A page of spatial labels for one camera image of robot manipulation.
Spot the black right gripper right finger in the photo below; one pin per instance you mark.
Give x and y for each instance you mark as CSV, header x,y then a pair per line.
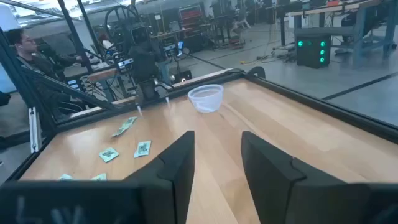
x,y
311,202

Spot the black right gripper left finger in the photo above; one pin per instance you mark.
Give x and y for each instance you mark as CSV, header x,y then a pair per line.
x,y
93,202

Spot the green stevia packet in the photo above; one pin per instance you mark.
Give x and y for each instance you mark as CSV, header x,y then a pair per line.
x,y
109,154
142,149
99,177
124,126
66,177

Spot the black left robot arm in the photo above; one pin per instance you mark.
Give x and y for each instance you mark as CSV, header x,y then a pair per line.
x,y
152,90

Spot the small black lit box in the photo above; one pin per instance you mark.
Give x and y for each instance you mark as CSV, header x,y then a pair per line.
x,y
182,76

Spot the wooden background table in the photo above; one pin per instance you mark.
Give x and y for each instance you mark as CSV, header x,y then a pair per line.
x,y
99,74

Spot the red shelf rack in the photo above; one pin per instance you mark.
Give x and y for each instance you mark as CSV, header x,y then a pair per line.
x,y
190,17

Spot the clear plastic bowl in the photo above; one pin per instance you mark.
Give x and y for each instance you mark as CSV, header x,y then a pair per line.
x,y
205,99

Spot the person in dark clothes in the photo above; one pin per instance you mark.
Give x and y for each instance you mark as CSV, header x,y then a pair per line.
x,y
21,81

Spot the black box with green lights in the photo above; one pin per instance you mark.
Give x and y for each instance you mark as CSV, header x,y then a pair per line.
x,y
311,53

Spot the blue workbench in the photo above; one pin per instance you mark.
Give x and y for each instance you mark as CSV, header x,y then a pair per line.
x,y
360,18

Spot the grey bar-shaped camera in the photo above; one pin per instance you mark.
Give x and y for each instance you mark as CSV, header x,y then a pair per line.
x,y
126,63
169,47

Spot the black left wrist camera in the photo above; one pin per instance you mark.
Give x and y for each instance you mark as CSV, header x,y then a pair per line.
x,y
140,35

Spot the black frame strut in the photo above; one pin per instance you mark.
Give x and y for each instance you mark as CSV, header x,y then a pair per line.
x,y
74,35
66,84
90,28

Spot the aluminium bracket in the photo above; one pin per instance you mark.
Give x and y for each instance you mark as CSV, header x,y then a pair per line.
x,y
35,130

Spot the black table frame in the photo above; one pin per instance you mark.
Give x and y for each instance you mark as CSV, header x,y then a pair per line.
x,y
342,112

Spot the black arched bracket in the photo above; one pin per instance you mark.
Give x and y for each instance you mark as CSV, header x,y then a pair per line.
x,y
256,71

